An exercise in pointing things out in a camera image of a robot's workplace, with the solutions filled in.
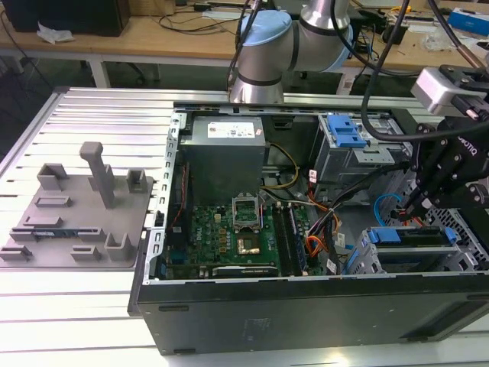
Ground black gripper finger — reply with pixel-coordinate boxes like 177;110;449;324
403;124;442;218
412;182;489;217

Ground red orange disk wire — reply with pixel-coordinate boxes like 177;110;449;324
397;213;427;228

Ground blue disk wire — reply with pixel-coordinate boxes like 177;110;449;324
373;193;408;231

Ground hard disk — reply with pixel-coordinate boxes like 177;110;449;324
366;225;458;268

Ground perforated metal disk bay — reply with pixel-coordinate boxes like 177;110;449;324
342;160;489;274

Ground black RAM slot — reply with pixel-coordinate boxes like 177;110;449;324
288;204;309;275
272;204;295;277

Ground metal optical drive cage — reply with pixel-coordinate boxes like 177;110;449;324
308;113;416;185

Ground blue plastic drive latch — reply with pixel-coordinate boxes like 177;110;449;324
326;114;368;148

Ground clear plastic bag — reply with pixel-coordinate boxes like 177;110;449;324
422;26;461;51

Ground blue plastic bay strip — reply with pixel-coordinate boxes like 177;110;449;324
341;243;364;274

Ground small black device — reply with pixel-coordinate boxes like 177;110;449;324
382;19;408;44

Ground blue cardboard box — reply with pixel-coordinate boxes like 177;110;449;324
448;8;489;32

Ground thin metal locking lever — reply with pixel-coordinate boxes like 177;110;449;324
257;190;266;235

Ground metal socket cover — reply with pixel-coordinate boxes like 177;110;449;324
232;194;261;232

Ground CPU socket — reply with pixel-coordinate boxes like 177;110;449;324
235;235;263;257

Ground grey power supply unit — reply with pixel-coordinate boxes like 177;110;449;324
179;115;270;196

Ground black open PC case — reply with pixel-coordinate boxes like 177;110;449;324
127;99;489;356

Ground black NVIDIA graphics card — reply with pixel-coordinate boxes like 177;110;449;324
211;265;280;278

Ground green motherboard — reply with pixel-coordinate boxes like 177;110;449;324
166;167;320;278

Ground wooden desk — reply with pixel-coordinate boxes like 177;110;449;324
0;0;489;89

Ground grey plastic parts rack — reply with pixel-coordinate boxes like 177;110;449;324
0;141;157;271

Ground large black box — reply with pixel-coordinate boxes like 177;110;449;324
2;0;131;37

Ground RAM stick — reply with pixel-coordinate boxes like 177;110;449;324
32;229;79;238

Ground white crumpled paper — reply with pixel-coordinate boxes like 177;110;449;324
36;21;76;44

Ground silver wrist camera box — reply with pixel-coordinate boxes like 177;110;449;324
410;63;489;116

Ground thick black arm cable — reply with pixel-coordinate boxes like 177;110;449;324
361;0;421;143

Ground black internal cable bundle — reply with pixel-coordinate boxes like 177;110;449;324
326;162;408;217

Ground blue hanging cable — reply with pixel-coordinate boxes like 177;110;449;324
364;32;380;91

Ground black cable with copper sleeve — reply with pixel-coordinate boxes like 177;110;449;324
426;0;483;70

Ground yellow black power cable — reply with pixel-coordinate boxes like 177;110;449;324
260;141;301;191

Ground orange multicolour wire bundle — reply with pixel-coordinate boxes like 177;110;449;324
304;202;345;263

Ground black cable behind arm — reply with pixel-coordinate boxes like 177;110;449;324
225;0;265;91

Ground thin red black wire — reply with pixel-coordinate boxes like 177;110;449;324
170;161;191;231

